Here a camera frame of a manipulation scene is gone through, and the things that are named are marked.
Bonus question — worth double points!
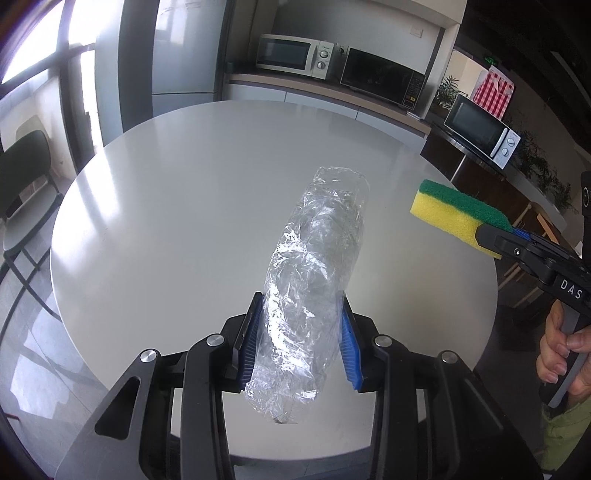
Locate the dark bar table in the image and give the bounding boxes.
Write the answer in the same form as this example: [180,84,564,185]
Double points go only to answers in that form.
[421,125,570,249]

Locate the kitchen counter with cabinets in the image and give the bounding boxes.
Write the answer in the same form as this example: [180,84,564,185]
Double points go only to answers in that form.
[224,73,432,137]

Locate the black microwave oven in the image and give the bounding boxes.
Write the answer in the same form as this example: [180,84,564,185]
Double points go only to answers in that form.
[341,48,425,111]

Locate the dark green chair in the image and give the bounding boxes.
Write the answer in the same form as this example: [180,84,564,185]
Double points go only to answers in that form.
[1,130,63,319]

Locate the upper wall cabinets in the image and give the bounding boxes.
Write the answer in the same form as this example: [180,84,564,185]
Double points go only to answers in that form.
[285,0,468,29]

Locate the white microwave on bar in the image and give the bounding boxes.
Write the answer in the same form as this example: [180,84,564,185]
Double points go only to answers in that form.
[444,95,521,170]

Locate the potted green plant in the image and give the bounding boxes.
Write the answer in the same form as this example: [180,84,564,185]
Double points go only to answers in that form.
[433,75,461,111]

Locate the silver refrigerator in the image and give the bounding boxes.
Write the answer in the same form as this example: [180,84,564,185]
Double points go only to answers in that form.
[152,0,226,116]

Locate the person's right hand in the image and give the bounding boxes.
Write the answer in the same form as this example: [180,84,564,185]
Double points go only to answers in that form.
[536,300,591,408]

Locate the yellow green sponge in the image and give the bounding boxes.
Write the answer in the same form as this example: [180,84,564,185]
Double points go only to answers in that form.
[410,179,513,259]

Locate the round white table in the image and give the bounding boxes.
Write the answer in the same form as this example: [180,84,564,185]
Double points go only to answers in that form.
[50,100,498,460]

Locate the white microwave oven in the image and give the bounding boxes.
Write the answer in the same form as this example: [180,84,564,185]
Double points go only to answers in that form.
[256,34,335,80]

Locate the red checkered cloth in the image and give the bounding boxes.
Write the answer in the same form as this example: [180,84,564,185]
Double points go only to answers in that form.
[470,66,515,120]

